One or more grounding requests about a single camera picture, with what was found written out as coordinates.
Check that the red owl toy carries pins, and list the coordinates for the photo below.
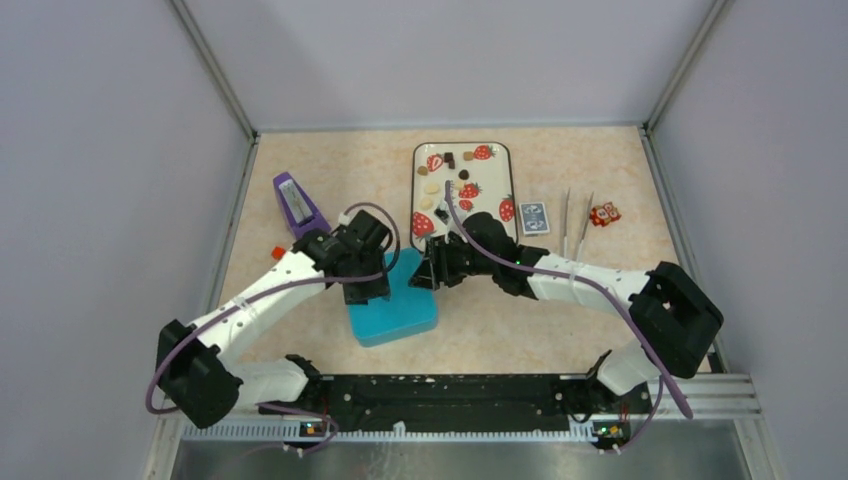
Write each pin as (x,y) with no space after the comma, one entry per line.
(604,214)

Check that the purple metronome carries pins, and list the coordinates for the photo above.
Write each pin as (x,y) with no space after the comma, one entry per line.
(299,210)

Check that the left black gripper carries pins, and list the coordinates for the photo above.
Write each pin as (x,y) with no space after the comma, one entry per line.
(360,292)

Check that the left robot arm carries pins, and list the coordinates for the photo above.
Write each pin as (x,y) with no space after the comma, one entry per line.
(195,362)

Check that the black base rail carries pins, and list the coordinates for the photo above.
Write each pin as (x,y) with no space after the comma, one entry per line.
(499,403)

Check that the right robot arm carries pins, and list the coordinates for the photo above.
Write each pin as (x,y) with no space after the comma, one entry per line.
(673,320)

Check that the orange cube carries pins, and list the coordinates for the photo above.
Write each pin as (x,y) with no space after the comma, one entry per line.
(278,252)

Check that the teal chocolate box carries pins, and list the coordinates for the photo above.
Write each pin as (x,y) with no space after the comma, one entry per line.
(374,331)

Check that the strawberry pattern white tray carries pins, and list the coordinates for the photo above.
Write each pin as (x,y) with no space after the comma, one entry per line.
(481,181)

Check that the blue playing card deck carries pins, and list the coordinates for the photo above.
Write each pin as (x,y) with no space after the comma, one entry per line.
(534,219)

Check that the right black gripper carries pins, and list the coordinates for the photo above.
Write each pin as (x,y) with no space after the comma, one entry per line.
(425,276)

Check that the teal box lid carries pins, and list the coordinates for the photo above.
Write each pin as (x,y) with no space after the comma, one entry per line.
(404,302)

